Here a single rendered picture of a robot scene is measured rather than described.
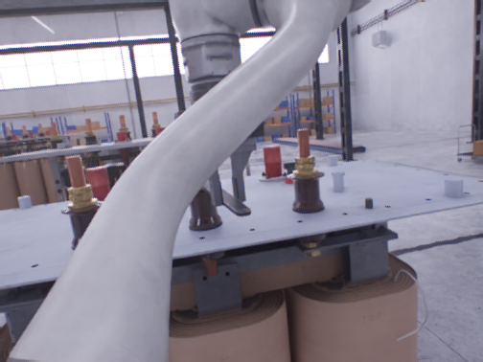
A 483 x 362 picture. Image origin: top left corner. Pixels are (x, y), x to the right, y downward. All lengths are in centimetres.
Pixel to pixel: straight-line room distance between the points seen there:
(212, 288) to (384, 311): 51
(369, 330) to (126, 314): 91
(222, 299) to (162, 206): 67
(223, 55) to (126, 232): 31
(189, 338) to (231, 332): 11
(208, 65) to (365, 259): 73
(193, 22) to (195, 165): 26
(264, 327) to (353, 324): 26
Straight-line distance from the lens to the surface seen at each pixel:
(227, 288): 89
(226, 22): 48
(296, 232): 71
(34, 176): 673
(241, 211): 44
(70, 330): 22
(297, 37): 35
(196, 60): 47
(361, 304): 102
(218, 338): 92
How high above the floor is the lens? 161
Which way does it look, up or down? 11 degrees down
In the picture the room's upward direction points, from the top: 6 degrees counter-clockwise
